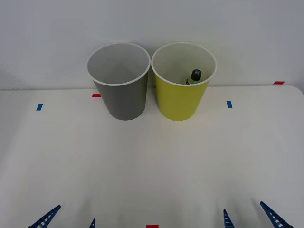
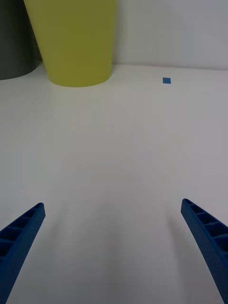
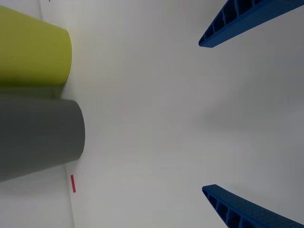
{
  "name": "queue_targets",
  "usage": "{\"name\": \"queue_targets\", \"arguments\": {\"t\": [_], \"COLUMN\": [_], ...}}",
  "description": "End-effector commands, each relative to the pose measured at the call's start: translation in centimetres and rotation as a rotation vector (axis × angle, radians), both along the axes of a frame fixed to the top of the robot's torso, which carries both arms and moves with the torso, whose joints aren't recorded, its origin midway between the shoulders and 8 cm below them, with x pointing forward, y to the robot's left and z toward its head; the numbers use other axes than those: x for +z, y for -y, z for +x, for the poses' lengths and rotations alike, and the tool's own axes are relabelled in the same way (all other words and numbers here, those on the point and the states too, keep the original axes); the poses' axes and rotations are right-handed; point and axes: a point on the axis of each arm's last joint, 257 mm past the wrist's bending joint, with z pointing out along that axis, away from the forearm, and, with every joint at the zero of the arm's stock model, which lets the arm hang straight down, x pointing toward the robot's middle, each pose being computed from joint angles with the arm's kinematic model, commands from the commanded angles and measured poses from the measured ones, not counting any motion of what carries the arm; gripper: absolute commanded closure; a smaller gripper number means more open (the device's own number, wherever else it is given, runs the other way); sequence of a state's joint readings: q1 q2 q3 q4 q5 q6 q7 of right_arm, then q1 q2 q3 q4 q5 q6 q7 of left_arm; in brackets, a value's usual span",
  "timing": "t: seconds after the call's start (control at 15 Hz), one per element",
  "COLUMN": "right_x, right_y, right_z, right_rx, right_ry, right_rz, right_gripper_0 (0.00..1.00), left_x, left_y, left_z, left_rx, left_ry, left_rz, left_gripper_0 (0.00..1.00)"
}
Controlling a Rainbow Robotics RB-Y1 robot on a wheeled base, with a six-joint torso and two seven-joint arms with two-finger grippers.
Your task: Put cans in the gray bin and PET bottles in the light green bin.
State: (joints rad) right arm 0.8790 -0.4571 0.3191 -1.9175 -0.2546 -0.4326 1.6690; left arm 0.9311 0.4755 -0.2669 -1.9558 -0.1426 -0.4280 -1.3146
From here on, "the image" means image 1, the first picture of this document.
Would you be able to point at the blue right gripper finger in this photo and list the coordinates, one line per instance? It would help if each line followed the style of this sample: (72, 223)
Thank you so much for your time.
(226, 221)
(275, 218)

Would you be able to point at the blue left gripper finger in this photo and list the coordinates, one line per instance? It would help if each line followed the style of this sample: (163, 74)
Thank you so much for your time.
(46, 217)
(93, 224)

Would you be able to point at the green bottle with black cap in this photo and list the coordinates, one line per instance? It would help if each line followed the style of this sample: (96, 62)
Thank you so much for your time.
(195, 75)

